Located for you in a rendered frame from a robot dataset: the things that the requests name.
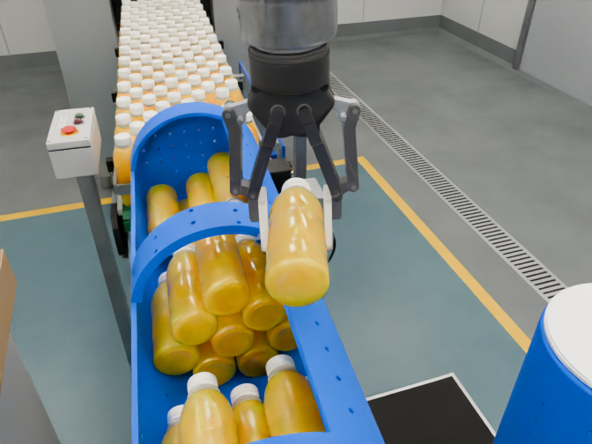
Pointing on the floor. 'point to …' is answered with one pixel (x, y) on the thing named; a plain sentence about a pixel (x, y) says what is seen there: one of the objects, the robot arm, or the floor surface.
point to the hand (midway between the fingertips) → (296, 221)
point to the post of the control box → (89, 192)
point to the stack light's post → (299, 157)
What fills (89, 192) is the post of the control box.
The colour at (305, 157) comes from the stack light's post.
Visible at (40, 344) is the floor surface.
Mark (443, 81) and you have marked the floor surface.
